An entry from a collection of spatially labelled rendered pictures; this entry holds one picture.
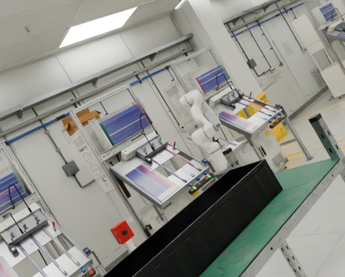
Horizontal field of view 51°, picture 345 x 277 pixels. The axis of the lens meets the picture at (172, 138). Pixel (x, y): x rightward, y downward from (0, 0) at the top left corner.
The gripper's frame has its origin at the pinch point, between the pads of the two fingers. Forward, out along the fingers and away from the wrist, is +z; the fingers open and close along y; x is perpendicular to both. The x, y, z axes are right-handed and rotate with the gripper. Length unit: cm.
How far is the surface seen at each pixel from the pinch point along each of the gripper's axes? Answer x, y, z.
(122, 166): 61, -78, 4
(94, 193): 177, -41, 99
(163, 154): 41, -37, 5
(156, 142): 52, -33, -4
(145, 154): 50, -55, -2
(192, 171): 3.8, -40.4, 13.9
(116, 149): 73, -72, -9
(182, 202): 13, -50, 48
